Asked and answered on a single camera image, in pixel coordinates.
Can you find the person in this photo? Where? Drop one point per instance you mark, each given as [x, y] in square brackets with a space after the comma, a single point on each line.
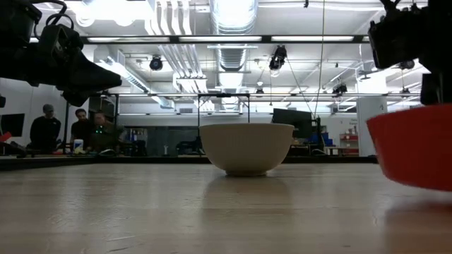
[45, 132]
[104, 135]
[81, 130]

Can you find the white wipes canister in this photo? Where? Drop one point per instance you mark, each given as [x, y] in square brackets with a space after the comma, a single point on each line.
[78, 144]

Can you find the black monitor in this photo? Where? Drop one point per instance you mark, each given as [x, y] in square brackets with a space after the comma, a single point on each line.
[12, 124]
[291, 121]

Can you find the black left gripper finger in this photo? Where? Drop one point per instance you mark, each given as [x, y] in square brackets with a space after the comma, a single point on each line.
[95, 77]

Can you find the silver ventilation duct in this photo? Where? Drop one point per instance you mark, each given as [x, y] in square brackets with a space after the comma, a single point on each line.
[233, 21]

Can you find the red shelf rack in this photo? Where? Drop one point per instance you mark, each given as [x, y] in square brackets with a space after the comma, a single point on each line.
[349, 137]

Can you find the black ceiling spotlight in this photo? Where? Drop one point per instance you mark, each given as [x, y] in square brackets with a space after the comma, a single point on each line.
[156, 63]
[278, 58]
[405, 92]
[408, 65]
[339, 89]

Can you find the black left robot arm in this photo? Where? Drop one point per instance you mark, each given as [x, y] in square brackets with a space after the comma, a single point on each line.
[14, 21]

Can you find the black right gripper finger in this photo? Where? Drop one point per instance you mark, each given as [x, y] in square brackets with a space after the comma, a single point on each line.
[447, 88]
[430, 90]

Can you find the white ribbed bowl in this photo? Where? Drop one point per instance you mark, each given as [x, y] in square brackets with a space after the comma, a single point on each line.
[247, 151]

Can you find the black aluminium table frame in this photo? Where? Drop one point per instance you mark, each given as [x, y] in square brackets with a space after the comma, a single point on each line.
[265, 39]

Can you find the small red object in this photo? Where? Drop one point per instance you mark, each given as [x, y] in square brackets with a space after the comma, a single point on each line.
[3, 137]

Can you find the white column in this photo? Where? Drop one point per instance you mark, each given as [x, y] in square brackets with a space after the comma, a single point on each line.
[367, 120]

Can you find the red plastic bowl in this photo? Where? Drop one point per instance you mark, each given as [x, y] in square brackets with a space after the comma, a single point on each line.
[416, 151]

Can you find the blue crates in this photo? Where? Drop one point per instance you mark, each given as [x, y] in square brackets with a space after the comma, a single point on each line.
[323, 139]

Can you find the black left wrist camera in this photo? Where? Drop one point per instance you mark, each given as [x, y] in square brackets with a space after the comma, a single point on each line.
[60, 39]

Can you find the black workstation frame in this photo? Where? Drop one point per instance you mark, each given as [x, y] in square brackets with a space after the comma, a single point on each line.
[67, 123]

